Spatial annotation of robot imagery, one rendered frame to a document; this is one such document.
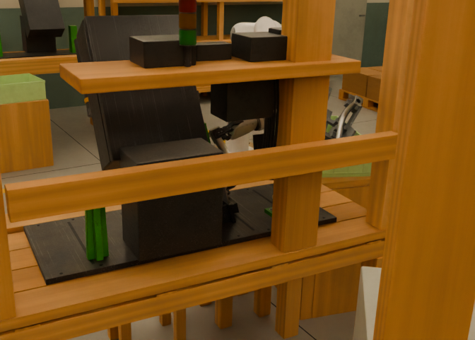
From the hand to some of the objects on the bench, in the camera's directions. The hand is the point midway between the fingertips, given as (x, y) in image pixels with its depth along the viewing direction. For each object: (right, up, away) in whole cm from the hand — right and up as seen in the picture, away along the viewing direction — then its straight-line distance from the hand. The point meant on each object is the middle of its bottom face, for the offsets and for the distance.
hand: (218, 136), depth 214 cm
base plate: (-13, -34, +6) cm, 37 cm away
